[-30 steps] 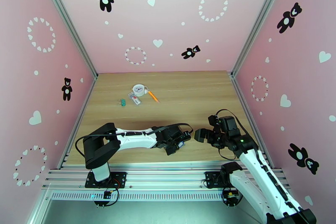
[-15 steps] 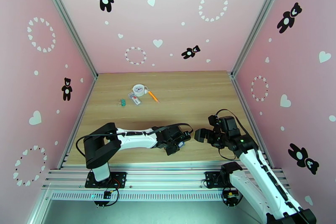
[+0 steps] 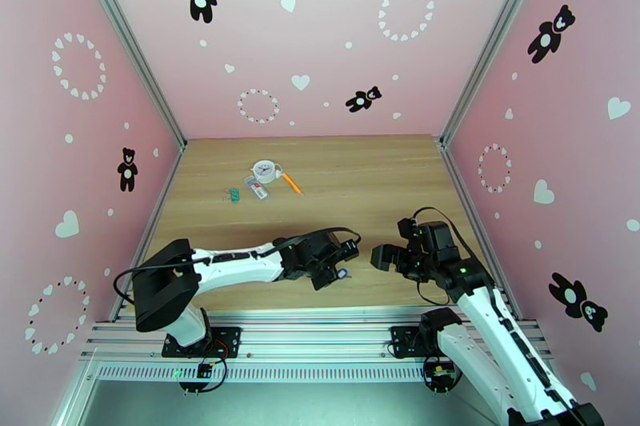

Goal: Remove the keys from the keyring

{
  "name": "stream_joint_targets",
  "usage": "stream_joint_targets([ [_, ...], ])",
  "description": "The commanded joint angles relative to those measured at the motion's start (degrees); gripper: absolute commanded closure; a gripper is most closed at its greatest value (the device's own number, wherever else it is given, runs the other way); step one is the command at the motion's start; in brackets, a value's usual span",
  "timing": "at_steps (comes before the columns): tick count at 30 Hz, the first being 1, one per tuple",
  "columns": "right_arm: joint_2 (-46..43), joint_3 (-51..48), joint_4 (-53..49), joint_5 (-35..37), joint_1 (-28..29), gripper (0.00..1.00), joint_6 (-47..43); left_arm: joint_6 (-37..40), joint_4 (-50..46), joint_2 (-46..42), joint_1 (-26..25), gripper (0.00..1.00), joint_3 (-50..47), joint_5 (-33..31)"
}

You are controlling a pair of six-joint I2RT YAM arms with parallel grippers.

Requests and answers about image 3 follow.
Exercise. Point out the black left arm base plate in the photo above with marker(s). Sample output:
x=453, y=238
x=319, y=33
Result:
x=227, y=337

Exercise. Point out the teal binder clip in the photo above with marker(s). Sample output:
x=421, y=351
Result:
x=233, y=196

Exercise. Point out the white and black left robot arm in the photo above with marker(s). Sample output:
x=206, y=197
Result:
x=235, y=269

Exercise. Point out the small black controller board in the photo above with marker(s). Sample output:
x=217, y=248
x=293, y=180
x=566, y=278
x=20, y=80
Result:
x=440, y=374
x=204, y=370

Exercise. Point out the aluminium rail bed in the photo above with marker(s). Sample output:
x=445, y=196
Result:
x=315, y=334

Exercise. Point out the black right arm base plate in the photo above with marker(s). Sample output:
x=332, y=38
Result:
x=400, y=339

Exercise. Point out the white alarm clock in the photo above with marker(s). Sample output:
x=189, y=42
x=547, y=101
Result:
x=263, y=171

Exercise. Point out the orange pencil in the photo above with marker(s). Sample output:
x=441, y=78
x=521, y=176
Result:
x=292, y=184

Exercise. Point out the clear pencil lead case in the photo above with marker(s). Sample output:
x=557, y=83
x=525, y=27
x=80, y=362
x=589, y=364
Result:
x=257, y=188

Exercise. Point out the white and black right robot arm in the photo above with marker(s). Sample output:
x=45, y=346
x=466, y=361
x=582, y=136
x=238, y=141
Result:
x=500, y=329

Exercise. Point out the aluminium corner post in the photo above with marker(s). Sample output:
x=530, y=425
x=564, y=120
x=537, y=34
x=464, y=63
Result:
x=127, y=42
x=492, y=42

